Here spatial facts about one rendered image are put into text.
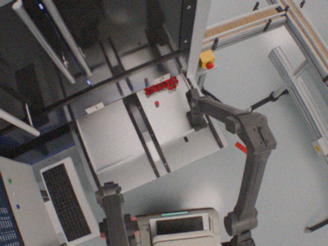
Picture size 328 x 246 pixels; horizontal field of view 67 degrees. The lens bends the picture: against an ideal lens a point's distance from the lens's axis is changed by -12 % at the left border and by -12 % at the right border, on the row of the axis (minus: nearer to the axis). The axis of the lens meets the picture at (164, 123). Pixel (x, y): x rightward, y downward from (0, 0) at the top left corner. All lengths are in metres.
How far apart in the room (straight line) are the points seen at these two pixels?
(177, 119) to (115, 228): 0.77
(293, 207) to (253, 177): 1.67
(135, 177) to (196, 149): 0.33
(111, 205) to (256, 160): 0.43
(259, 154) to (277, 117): 1.76
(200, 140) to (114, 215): 0.72
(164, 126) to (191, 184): 0.94
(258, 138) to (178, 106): 0.73
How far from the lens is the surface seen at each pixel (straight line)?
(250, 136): 0.76
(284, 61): 2.09
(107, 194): 0.88
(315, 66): 1.76
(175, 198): 2.23
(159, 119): 1.40
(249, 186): 0.85
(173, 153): 1.37
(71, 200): 1.49
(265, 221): 2.38
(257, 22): 1.66
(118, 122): 1.42
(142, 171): 1.36
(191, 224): 1.20
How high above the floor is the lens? 2.23
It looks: 75 degrees down
